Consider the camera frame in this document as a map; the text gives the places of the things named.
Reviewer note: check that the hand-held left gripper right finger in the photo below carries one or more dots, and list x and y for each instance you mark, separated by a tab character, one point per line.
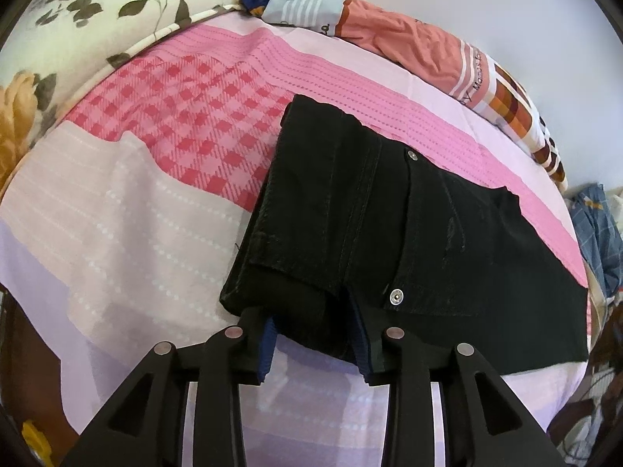
364	360

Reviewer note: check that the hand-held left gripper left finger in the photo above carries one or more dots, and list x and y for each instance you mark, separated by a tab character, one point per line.
268	346

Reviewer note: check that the black pants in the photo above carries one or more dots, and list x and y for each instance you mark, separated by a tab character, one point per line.
389	233

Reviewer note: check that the pink checked bedsheet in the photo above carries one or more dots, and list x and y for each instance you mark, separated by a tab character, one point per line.
146	233

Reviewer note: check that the dark patterned cloth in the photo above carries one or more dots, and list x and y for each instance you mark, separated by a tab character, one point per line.
594	399

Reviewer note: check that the yellow object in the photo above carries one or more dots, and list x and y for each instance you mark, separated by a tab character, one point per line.
36	442

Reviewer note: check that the blue plaid clothing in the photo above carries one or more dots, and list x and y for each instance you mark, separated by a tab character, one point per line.
594	233

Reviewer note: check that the orange plaid quilt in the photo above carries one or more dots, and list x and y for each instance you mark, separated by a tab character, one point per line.
413	34

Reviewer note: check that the dark blue cloth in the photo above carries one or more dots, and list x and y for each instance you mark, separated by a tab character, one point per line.
253	4

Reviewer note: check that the cream floral pillow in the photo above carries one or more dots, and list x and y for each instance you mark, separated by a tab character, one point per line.
73	34

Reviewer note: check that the wooden bed frame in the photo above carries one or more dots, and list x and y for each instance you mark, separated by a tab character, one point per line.
29	350

